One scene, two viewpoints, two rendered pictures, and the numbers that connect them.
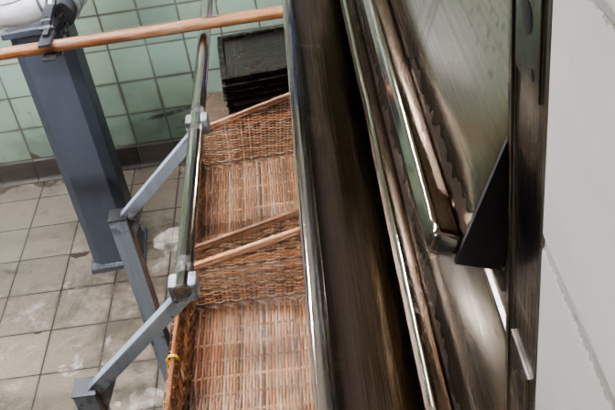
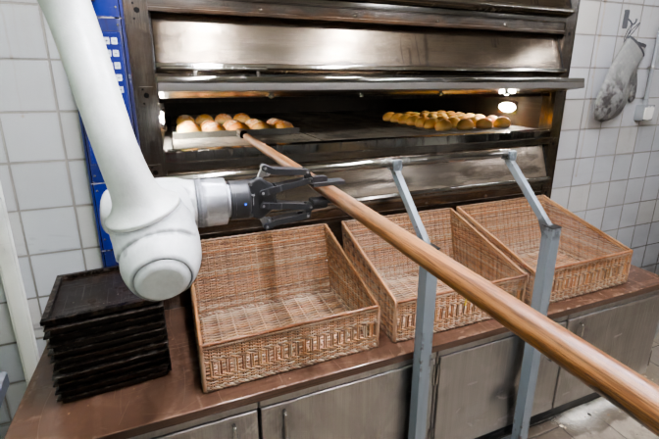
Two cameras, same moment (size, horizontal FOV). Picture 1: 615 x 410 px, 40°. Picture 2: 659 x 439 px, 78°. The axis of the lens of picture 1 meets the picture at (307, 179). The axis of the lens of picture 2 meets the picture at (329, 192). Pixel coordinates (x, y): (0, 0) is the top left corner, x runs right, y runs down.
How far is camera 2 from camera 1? 2.65 m
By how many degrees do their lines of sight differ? 99
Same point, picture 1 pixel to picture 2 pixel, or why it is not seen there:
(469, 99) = not seen: outside the picture
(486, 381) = (552, 56)
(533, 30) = not seen: outside the picture
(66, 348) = not seen: outside the picture
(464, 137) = (560, 2)
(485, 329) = (546, 51)
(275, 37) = (73, 289)
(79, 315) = not seen: outside the picture
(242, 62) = (122, 298)
